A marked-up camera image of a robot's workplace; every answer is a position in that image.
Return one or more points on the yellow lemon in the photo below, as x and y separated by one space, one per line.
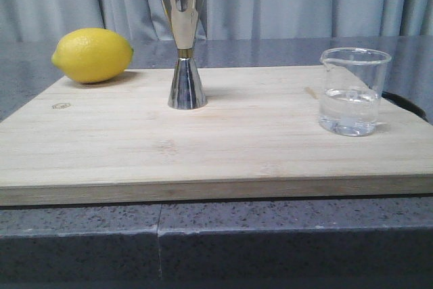
92 55

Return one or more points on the light wooden cutting board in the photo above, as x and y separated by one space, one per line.
258 136

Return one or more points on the grey curtain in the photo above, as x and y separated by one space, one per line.
48 20

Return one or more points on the black round object behind board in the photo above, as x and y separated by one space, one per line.
404 104

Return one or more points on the steel double jigger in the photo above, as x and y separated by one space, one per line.
186 89

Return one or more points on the clear glass beaker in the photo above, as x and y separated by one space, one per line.
352 90

